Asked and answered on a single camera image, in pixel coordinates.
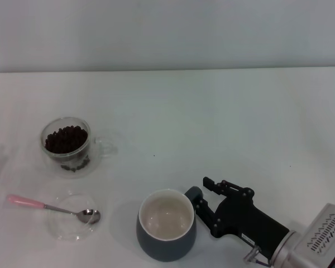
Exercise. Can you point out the coffee bean pile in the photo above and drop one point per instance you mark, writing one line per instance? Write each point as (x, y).
(65, 139)

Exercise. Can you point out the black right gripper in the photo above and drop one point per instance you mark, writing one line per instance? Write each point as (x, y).
(240, 217)

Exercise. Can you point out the clear glass saucer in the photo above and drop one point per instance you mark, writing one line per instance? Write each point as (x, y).
(69, 231)

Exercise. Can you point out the dark grey ceramic mug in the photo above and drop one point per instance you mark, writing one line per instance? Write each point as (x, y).
(162, 248)

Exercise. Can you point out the double-wall glass cup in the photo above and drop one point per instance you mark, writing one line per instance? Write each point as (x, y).
(99, 145)

